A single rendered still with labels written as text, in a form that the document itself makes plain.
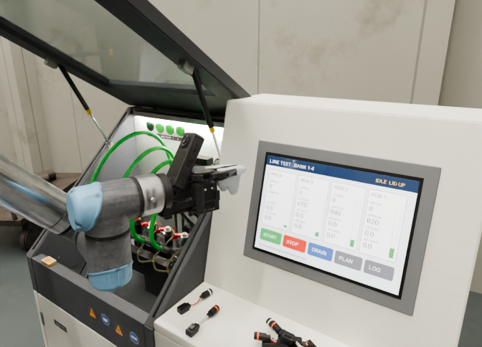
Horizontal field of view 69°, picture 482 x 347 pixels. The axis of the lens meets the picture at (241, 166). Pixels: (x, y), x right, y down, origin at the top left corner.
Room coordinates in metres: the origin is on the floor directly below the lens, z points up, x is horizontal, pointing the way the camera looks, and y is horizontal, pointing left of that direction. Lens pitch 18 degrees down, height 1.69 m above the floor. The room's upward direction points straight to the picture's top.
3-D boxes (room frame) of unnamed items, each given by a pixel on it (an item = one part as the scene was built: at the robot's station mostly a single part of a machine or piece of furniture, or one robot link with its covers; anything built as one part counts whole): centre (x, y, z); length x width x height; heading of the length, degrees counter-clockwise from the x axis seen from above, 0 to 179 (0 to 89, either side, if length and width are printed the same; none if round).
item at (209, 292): (0.88, 0.13, 0.99); 0.12 x 0.02 x 0.02; 137
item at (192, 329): (0.80, 0.10, 0.99); 0.12 x 0.02 x 0.02; 145
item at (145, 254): (1.15, 0.29, 0.91); 0.34 x 0.10 x 0.15; 56
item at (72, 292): (1.02, 0.52, 0.87); 0.62 x 0.04 x 0.16; 56
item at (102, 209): (0.56, 0.23, 1.44); 0.11 x 0.08 x 0.09; 128
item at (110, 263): (0.57, 0.25, 1.34); 0.11 x 0.08 x 0.11; 38
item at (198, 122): (1.43, 0.24, 1.43); 0.54 x 0.03 x 0.02; 56
